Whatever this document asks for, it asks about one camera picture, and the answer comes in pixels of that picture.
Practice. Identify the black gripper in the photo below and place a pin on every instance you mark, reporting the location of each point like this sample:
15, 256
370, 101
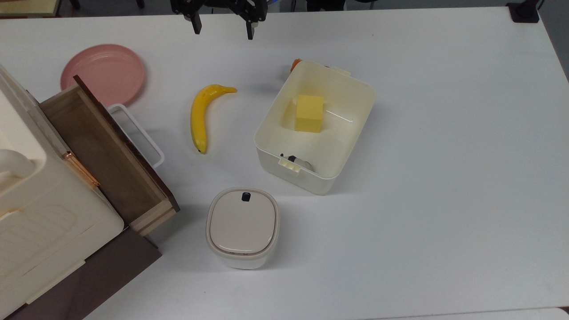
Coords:
217, 3

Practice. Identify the cream plastic box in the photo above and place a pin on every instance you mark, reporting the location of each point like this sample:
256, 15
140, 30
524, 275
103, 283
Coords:
342, 146

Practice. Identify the orange toy bread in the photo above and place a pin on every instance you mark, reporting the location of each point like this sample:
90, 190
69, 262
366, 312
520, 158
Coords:
295, 66

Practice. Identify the yellow banana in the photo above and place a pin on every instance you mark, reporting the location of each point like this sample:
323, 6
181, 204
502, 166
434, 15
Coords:
198, 120

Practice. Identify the yellow foam block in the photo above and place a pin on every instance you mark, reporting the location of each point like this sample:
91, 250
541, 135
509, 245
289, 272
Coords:
309, 113

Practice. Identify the pink plate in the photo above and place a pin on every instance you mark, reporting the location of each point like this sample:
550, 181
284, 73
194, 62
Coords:
106, 66

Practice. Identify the small black white object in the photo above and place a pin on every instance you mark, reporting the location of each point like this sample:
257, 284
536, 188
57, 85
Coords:
295, 159

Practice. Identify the yellow wooden table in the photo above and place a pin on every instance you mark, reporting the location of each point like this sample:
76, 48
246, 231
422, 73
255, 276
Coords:
26, 6

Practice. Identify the beige lidded trash can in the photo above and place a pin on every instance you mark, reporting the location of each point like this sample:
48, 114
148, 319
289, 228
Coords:
242, 226

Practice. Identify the dark brown wooden cabinet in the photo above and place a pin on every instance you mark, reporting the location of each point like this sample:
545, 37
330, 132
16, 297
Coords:
111, 271

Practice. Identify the black stand base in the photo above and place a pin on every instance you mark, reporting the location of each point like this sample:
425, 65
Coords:
524, 11

